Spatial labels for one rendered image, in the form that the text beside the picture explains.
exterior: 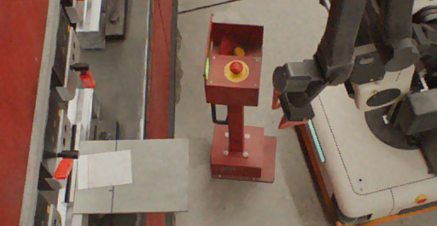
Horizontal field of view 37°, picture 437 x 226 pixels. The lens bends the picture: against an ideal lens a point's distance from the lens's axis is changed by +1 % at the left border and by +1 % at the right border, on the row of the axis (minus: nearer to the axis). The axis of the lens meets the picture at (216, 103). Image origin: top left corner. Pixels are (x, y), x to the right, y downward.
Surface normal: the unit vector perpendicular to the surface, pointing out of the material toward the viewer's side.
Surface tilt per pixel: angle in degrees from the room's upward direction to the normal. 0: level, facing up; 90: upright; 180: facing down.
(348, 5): 90
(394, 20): 90
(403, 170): 0
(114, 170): 0
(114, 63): 0
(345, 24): 90
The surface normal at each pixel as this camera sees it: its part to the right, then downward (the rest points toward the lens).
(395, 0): 0.19, 0.88
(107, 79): -0.04, -0.45
